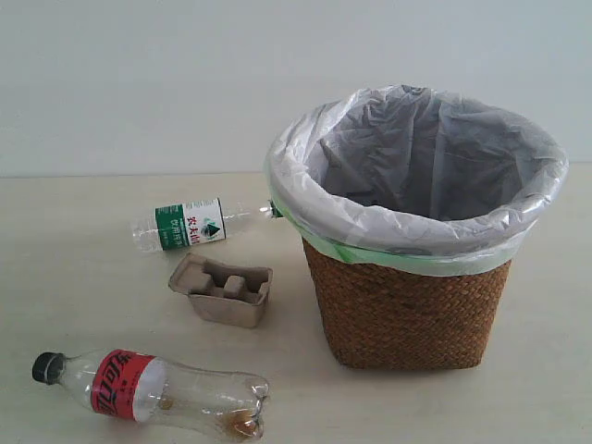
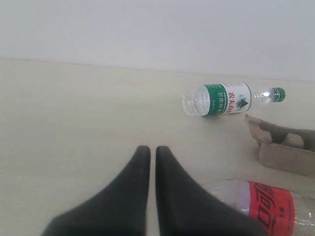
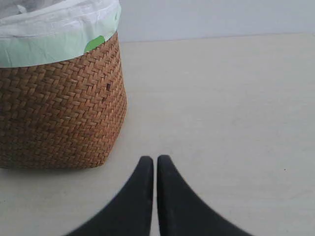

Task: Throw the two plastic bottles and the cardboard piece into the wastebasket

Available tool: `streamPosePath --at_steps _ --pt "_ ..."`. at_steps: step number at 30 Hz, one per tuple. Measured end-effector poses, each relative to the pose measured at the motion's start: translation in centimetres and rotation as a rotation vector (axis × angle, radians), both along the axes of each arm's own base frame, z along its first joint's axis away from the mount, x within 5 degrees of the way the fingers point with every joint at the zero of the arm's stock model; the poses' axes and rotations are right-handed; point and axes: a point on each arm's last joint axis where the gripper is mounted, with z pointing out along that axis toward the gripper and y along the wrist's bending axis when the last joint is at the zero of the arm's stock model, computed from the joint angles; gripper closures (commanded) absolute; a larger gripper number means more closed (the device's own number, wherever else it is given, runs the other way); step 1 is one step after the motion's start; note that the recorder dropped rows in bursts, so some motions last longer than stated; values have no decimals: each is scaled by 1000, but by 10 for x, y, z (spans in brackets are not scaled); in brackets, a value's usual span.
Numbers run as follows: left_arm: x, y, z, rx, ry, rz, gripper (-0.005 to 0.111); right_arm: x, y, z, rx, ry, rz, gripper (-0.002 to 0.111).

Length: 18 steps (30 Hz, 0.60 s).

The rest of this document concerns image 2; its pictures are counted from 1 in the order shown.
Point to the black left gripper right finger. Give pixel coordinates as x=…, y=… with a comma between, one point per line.
x=184, y=208

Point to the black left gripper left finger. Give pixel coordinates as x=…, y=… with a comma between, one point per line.
x=117, y=210

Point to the green label water bottle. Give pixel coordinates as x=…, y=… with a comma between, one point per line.
x=229, y=98

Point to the brown cardboard egg tray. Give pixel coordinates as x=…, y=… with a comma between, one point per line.
x=283, y=148

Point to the red label plastic bottle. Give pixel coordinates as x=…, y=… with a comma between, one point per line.
x=281, y=212

